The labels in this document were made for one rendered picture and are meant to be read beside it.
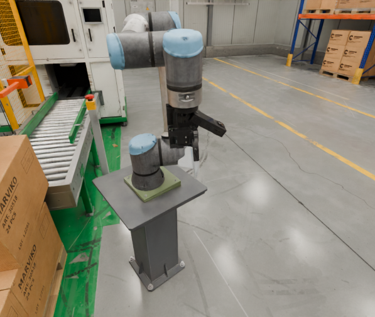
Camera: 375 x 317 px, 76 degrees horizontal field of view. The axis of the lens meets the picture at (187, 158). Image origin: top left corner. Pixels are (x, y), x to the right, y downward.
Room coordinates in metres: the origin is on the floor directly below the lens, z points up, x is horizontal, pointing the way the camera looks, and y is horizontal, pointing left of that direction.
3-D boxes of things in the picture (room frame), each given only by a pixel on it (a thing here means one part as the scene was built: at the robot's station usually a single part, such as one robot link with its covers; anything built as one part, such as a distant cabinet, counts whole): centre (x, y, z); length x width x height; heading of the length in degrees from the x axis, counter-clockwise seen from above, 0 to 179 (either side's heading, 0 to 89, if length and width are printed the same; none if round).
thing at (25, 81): (1.30, 0.89, 1.29); 0.09 x 0.08 x 0.05; 104
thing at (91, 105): (1.91, 0.79, 0.50); 0.07 x 0.07 x 1.00; 13
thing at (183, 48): (0.61, 0.01, 1.51); 0.10 x 0.09 x 0.12; 8
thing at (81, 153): (2.45, 1.10, 0.50); 2.31 x 0.05 x 0.19; 13
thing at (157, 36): (0.72, 0.04, 1.52); 0.12 x 0.12 x 0.09; 8
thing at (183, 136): (0.62, 0.01, 1.34); 0.09 x 0.08 x 0.12; 98
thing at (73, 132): (2.78, 1.23, 0.60); 1.60 x 0.10 x 0.09; 13
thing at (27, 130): (2.66, 1.75, 0.60); 1.60 x 0.10 x 0.09; 13
